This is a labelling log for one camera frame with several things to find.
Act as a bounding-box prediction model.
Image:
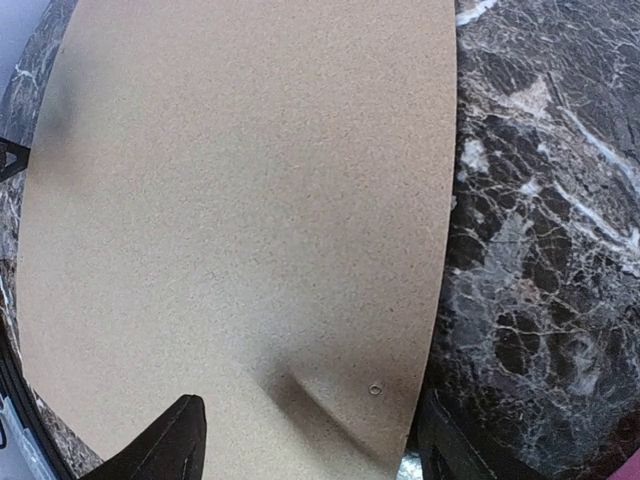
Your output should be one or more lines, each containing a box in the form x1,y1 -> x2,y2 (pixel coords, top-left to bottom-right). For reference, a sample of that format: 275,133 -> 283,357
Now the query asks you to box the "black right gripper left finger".
81,395 -> 207,480

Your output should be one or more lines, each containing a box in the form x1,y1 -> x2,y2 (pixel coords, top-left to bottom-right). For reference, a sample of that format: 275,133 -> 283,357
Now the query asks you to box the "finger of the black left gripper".
0,138 -> 30,182

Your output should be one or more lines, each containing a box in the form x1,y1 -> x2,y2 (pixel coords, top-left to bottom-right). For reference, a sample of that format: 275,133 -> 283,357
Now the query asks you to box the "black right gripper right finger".
407,387 -> 551,480

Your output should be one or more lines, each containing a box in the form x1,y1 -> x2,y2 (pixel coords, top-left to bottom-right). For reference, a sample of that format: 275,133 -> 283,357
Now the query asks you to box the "light wooden picture frame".
608,450 -> 640,480

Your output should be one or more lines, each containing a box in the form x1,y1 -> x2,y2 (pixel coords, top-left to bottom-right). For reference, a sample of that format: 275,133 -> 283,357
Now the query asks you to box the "brown cardboard backing board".
16,1 -> 456,479

